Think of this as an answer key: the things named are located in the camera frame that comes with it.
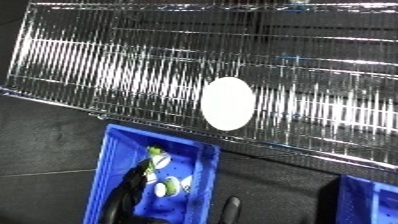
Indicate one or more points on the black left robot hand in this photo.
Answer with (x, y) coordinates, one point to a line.
(124, 206)

